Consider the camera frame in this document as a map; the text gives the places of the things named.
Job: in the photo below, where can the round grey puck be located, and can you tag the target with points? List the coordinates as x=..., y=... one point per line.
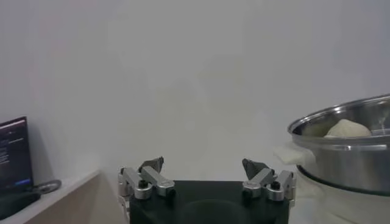
x=56, y=184

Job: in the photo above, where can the white steamed baozi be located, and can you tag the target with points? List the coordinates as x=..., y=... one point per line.
x=347, y=129

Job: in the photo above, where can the cream electric cooker pot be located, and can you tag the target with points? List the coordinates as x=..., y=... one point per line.
x=320, y=201

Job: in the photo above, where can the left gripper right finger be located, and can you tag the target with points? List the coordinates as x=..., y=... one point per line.
x=262, y=179

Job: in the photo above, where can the white rounded side desk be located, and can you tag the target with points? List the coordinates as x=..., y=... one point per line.
x=73, y=182

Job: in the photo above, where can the black laptop screen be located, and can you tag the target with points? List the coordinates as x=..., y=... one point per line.
x=13, y=152

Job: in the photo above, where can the perforated steel steamer basket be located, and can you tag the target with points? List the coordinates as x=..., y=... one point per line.
x=350, y=164

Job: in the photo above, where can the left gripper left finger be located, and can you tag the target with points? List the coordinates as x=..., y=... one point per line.
x=152, y=178

